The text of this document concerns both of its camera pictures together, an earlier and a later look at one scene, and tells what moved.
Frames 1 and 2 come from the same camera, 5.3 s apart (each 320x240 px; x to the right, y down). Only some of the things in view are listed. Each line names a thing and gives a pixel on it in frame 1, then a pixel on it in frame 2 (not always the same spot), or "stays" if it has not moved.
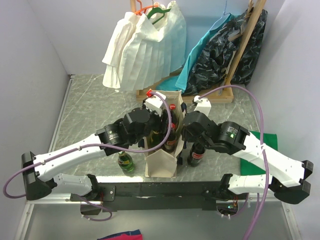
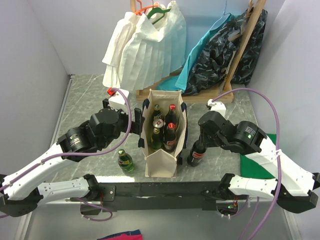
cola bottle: (170, 144) stays
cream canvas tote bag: (160, 163) stays
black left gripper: (161, 126) to (136, 125)
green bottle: (157, 139) stays
